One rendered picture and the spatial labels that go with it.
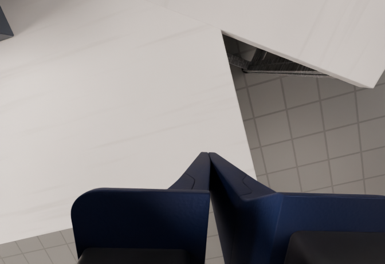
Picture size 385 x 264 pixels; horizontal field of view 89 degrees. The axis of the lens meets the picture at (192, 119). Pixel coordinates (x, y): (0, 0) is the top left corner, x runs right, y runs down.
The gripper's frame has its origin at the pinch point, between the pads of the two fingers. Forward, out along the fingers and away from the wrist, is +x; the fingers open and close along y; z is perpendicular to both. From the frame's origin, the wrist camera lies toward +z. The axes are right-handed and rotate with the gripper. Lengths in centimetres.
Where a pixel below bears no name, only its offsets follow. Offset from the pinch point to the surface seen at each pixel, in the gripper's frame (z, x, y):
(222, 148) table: -9.8, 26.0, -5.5
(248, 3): 14.2, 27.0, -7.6
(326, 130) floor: -33, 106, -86
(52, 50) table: 6.0, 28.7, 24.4
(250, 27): 10.8, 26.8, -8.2
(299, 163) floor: -56, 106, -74
